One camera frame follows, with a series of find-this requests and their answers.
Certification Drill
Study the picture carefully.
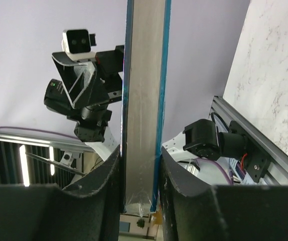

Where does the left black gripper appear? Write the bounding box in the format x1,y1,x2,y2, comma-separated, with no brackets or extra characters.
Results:
52,45,124,118

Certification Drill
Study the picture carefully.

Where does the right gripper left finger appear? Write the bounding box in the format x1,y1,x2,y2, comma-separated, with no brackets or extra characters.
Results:
0,149,120,240

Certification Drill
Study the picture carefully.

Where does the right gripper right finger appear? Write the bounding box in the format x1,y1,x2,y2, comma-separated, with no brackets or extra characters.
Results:
159,150,288,240

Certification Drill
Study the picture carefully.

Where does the teal sea cover book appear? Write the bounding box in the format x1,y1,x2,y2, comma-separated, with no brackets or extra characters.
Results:
120,1,172,216

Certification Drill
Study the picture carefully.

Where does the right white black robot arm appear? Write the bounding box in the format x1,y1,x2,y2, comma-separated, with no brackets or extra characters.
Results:
0,119,288,240

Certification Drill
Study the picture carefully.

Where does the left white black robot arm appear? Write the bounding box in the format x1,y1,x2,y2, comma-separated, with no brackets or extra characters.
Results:
44,45,124,143

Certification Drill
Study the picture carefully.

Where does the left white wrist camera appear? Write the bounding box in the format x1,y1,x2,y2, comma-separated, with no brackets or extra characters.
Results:
62,29,97,61

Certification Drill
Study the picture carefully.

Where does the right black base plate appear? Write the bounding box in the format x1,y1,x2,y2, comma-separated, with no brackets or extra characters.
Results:
229,120,273,183

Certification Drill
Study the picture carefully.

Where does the aluminium mounting rail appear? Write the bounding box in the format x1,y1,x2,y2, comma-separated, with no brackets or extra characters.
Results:
210,96,288,185

